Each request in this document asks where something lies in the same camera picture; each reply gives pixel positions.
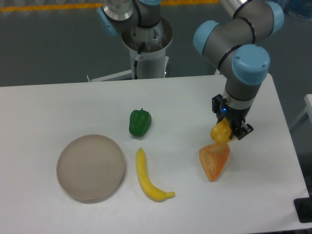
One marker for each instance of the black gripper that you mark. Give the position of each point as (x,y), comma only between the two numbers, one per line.
(236,117)

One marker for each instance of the yellow bell pepper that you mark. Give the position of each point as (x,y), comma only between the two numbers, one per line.
(221,132)

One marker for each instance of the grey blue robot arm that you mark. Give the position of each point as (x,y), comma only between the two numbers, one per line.
(231,48)

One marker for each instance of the green bell pepper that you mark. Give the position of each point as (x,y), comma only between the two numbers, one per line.
(139,122)

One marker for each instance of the beige round plate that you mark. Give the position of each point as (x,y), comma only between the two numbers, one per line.
(91,168)

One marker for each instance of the orange slice toy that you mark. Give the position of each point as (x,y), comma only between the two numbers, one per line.
(213,158)

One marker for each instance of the white furniture at right edge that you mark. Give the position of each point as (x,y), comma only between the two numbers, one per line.
(303,116)

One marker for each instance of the yellow banana toy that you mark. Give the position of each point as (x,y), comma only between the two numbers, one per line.
(147,186)

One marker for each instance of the black device at edge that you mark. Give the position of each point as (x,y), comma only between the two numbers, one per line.
(303,208)

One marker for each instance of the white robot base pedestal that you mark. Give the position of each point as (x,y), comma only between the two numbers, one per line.
(147,52)

